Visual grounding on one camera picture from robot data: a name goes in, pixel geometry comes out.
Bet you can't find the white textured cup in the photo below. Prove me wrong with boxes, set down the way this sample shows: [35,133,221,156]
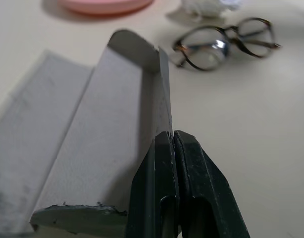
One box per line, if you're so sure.
[180,0,242,19]

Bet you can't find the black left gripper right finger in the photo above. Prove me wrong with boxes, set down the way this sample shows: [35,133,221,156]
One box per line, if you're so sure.
[173,130,251,238]

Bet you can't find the pink plate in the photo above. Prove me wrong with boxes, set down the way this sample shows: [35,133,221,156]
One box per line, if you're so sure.
[56,0,152,14]

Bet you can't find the tortoiseshell frame eyeglasses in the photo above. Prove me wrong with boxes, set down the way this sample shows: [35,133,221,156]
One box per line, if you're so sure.
[173,16,283,72]

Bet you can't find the grey glasses case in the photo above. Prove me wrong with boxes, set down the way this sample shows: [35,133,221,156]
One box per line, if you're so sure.
[0,29,173,238]

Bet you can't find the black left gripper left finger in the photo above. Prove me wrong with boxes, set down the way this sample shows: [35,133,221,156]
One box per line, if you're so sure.
[124,131,180,238]

